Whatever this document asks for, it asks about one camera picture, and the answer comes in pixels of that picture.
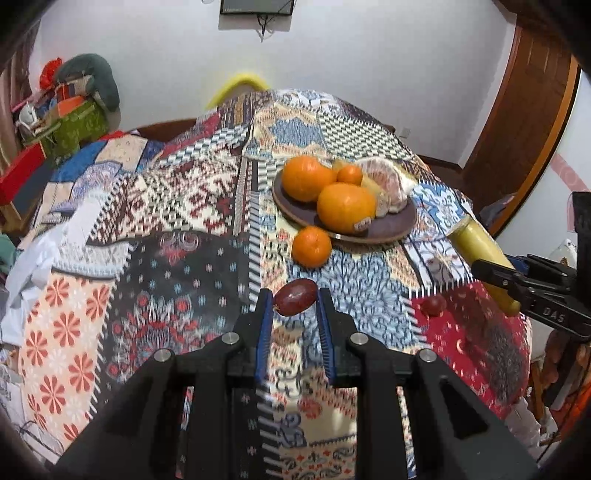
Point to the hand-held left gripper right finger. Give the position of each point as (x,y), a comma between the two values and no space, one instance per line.
(327,332)

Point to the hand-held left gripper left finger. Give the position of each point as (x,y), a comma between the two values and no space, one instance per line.
(264,332)

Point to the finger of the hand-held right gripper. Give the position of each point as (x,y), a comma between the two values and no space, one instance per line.
(535,265)
(498,277)

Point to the yellow banana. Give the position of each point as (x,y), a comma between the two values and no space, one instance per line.
(475,244)

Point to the red grape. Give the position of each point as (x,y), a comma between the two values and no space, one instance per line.
(295,296)
(434,305)

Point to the small tangerine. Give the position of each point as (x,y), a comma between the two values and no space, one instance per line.
(311,247)
(349,175)

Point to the dark purple round plate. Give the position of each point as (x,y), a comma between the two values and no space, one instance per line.
(392,228)

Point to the large orange with sticker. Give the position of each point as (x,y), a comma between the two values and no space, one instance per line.
(344,207)

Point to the pomelo segment with rind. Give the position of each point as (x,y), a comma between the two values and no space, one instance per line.
(390,208)

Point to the peeled pomelo segment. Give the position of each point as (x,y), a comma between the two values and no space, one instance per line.
(388,177)

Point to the plain large orange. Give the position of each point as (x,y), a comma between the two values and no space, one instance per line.
(304,177)

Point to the person's right hand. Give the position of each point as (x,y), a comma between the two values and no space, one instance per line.
(551,353)

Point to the white heart-print wardrobe door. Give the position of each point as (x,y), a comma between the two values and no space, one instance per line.
(558,152)

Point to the patchwork printed blanket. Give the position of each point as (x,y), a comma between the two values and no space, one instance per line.
(184,230)

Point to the brown wooden door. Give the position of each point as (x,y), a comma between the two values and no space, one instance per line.
(521,129)

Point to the dark wooden bed footboard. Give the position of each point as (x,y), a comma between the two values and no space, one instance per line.
(157,128)

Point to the white crumpled cloth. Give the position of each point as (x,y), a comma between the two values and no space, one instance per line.
(27,277)

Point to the green patterned box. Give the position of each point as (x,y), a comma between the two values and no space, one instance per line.
(81,127)

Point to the red box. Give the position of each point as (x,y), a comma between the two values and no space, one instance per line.
(21,173)

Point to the orange box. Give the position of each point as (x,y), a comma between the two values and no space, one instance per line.
(71,104)

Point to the red plastic bag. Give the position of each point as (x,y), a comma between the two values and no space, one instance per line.
(50,74)

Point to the striped brown curtain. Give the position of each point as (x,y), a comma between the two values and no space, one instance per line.
(16,83)

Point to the white wall socket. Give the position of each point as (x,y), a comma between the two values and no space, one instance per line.
(404,132)

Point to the small black wall monitor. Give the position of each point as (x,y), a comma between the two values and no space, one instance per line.
(256,5)

